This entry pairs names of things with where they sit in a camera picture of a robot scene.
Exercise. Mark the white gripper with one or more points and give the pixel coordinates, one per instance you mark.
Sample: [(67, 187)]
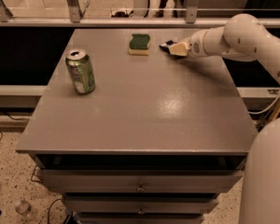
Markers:
[(196, 46)]

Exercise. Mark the blue rxbar blueberry wrapper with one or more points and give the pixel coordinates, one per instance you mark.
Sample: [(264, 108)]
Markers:
[(165, 46)]

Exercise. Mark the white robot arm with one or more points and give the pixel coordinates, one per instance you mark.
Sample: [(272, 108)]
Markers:
[(244, 37)]

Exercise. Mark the green yellow sponge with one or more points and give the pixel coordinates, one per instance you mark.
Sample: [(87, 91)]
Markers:
[(139, 45)]

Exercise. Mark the green soda can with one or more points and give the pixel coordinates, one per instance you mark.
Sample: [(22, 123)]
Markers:
[(80, 70)]

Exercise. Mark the grey top drawer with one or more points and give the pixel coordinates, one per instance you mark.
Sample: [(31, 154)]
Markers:
[(128, 181)]

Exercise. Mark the grey drawer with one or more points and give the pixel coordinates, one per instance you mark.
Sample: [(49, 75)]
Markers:
[(134, 204), (128, 181), (139, 219)]

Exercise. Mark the grey middle drawer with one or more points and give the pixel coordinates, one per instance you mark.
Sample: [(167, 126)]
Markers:
[(134, 204)]

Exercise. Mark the metal railing beam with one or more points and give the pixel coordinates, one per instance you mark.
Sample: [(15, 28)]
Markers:
[(116, 22)]

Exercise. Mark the grey bottom drawer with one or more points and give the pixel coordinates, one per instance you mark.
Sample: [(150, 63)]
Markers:
[(139, 219)]

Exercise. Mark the clear plastic water bottle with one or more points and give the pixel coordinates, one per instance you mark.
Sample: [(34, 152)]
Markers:
[(25, 209)]

